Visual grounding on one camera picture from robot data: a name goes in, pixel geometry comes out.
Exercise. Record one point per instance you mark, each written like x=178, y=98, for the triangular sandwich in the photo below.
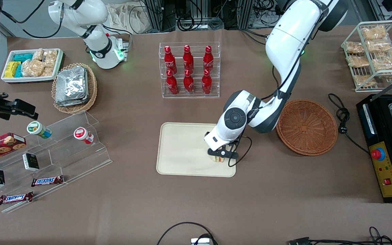
x=213, y=158

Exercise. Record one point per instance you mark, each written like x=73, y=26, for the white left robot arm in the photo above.
x=284, y=44

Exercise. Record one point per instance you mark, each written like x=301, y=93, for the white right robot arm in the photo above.
x=80, y=15

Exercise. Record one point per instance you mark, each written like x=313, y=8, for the beige plastic tray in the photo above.
x=182, y=149

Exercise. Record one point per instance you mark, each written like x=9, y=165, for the light oval wicker basket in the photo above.
x=92, y=88

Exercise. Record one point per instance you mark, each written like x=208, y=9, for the round brown wicker basket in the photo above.
x=306, y=127

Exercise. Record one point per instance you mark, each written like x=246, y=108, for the green lid jar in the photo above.
x=35, y=128

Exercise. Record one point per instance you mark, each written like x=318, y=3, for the white rectangular snack bin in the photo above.
x=29, y=79

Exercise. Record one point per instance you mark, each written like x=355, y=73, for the red tartan cookie box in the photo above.
x=2, y=146

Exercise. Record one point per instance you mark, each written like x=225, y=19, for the yellow snack pack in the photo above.
x=11, y=69

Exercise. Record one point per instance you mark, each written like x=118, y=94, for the teal snack pack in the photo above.
x=23, y=57
x=18, y=71

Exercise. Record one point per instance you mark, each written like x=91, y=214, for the clear rice cracker pack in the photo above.
x=50, y=58
x=38, y=54
x=48, y=71
x=32, y=68

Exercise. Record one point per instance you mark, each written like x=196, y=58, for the silver foil pouch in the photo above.
x=70, y=83
x=71, y=103

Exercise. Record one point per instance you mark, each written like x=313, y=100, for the red lid jar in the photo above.
x=80, y=133

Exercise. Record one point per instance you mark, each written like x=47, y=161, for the clear acrylic bottle rack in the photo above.
x=196, y=95

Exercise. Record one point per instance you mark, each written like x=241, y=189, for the clear acrylic stepped stand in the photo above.
x=66, y=160

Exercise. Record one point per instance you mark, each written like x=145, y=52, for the red cola bottle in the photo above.
x=206, y=84
x=188, y=84
x=172, y=85
x=208, y=60
x=188, y=60
x=169, y=61

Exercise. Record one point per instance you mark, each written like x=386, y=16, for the brown snickers bar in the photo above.
x=15, y=198
x=47, y=181

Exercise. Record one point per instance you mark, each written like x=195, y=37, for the small silver device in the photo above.
x=201, y=241

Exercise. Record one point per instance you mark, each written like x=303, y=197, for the white cloth bag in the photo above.
x=128, y=18

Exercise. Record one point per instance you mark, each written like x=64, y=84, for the red emergency stop button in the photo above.
x=378, y=154

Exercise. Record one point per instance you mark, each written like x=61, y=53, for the bagged pastry pack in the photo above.
x=365, y=80
x=379, y=46
x=357, y=61
x=354, y=47
x=386, y=63
x=373, y=33

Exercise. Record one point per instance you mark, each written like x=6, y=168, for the black machine yellow panel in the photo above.
x=391, y=170

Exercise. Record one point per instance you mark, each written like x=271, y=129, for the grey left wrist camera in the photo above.
x=230, y=155

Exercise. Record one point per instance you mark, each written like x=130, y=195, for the aluminium frame post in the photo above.
x=155, y=15
x=246, y=13

